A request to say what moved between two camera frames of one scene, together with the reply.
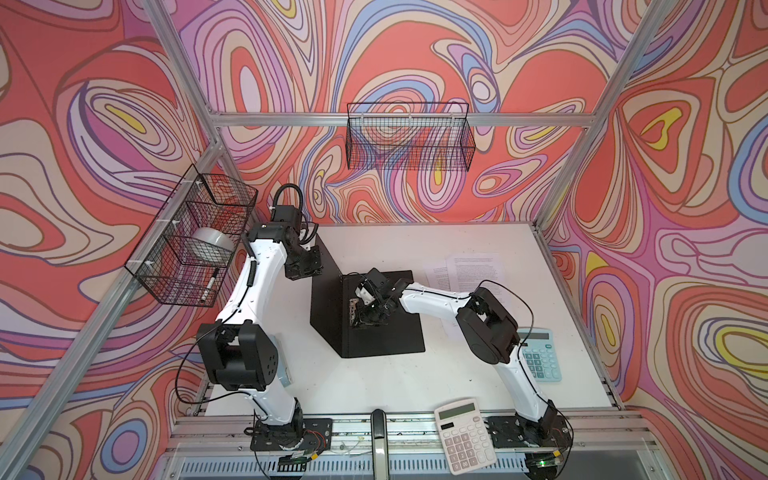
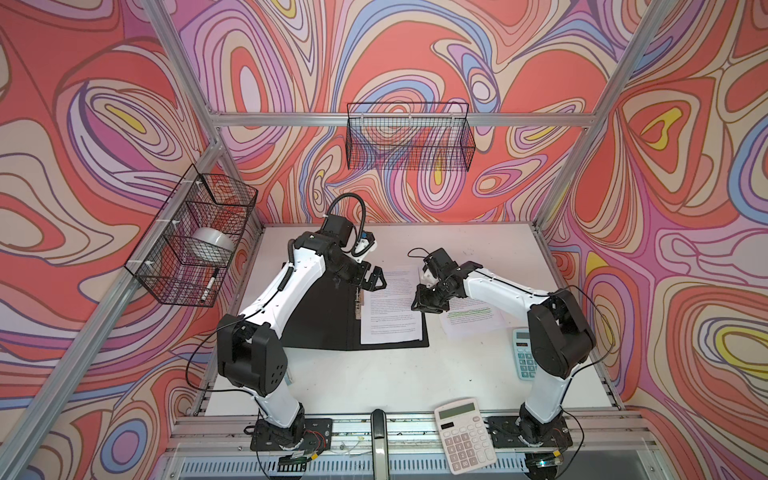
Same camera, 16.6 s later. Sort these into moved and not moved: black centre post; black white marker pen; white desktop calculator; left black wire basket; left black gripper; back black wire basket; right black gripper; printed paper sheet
Moved: printed paper sheet; right black gripper; left black gripper
Not moved: back black wire basket; left black wire basket; white desktop calculator; black centre post; black white marker pen
